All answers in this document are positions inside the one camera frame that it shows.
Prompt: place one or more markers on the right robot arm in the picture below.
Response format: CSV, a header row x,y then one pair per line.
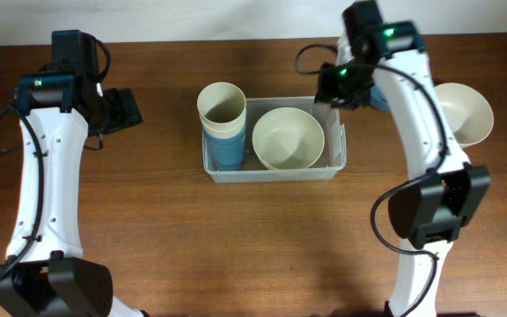
x,y
443,190

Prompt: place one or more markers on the blue cup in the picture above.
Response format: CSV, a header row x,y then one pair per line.
x,y
227,158
233,144

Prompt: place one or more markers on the clear plastic container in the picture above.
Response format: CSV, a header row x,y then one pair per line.
x,y
332,160

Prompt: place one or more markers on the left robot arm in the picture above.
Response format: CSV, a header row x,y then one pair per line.
x,y
59,107

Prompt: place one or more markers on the blue bowl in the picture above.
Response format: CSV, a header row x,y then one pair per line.
x,y
378,100

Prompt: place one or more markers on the beige bowl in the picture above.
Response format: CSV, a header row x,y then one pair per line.
x,y
288,138
468,113

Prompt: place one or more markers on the beige cup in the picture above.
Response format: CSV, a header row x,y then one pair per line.
x,y
224,131
221,102

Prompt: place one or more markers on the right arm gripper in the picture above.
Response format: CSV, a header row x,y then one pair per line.
x,y
326,93

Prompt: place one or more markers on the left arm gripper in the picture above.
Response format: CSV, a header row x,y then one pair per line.
x,y
127,110

